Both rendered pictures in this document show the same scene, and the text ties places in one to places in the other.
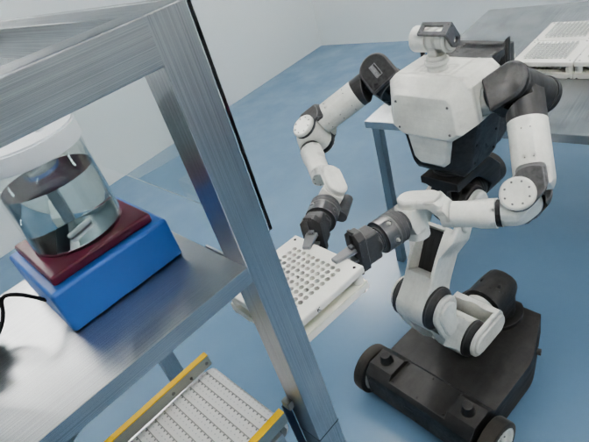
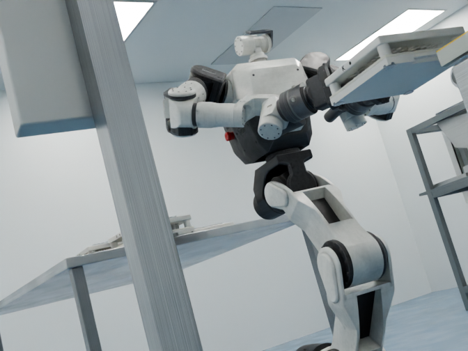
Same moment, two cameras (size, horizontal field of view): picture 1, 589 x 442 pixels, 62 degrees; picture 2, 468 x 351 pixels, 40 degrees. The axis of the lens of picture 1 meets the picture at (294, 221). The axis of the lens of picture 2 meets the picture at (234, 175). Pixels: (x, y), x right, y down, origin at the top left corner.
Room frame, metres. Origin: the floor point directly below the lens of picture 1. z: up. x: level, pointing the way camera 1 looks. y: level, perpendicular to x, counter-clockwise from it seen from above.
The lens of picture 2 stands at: (1.15, 1.58, 0.58)
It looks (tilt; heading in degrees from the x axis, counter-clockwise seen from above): 10 degrees up; 277
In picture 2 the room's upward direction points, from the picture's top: 16 degrees counter-clockwise
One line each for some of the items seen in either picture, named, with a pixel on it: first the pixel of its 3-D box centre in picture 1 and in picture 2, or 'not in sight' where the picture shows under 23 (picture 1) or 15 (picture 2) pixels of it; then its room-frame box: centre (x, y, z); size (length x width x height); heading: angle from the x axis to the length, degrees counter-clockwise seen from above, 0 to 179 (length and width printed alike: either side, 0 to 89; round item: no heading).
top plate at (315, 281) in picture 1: (293, 281); (391, 57); (0.90, 0.05, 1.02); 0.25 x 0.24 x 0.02; 32
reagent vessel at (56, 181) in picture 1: (48, 180); not in sight; (0.71, 0.33, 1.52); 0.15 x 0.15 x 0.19
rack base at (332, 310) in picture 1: (298, 295); (398, 76); (0.90, 0.05, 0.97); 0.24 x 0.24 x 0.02; 32
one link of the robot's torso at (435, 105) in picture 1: (454, 105); (263, 109); (1.27, -0.54, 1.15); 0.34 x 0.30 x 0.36; 32
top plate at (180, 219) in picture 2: not in sight; (149, 229); (1.83, -0.79, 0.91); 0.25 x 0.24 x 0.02; 43
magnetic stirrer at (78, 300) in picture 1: (91, 249); not in sight; (0.71, 0.34, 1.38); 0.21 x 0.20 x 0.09; 36
